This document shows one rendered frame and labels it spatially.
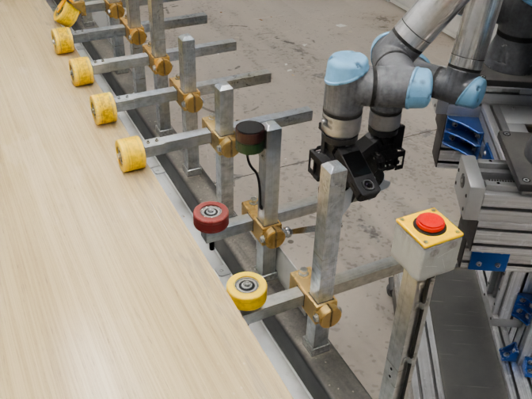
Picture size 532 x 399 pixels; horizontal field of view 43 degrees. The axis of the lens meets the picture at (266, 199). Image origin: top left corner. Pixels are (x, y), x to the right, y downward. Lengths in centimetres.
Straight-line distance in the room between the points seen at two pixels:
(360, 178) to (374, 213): 179
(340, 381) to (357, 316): 114
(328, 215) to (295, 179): 202
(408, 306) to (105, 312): 56
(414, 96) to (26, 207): 88
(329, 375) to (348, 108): 56
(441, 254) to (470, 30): 71
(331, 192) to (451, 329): 118
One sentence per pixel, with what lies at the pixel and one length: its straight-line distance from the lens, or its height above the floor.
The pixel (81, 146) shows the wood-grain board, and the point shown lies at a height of 90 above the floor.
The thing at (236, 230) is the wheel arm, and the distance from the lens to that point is 155.
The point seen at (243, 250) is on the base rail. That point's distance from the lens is 172.
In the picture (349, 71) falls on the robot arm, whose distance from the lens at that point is 122.
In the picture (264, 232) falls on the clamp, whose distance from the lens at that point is 152.
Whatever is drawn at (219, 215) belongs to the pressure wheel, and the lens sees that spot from 150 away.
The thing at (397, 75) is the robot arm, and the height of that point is 129.
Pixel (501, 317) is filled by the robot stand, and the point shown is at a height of 37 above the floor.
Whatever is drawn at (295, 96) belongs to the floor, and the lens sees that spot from 399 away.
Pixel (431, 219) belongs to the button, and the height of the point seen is 123.
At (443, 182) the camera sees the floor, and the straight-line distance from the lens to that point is 336.
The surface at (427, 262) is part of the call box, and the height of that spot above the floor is 119.
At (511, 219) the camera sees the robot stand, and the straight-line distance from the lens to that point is 159.
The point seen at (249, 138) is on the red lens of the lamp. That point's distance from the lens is 136.
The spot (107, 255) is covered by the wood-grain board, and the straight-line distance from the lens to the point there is 143.
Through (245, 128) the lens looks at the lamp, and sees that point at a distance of 138.
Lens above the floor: 181
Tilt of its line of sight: 36 degrees down
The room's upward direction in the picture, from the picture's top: 2 degrees clockwise
